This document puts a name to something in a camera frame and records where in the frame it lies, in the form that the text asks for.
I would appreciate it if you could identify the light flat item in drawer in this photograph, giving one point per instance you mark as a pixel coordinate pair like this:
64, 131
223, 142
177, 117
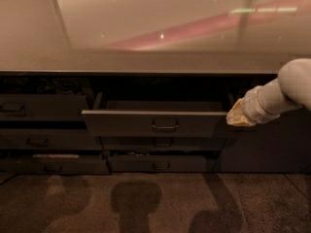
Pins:
55, 156

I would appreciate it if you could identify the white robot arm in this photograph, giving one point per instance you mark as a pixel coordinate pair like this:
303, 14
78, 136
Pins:
290, 91

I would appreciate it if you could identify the dark drawer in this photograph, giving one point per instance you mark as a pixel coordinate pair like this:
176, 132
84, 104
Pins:
162, 163
162, 143
80, 165
117, 118
47, 139
40, 107

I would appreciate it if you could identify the dark clutter in left drawer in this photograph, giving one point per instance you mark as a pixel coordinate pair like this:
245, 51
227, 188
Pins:
39, 85

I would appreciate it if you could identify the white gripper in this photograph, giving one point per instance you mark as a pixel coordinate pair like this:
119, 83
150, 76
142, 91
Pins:
254, 106

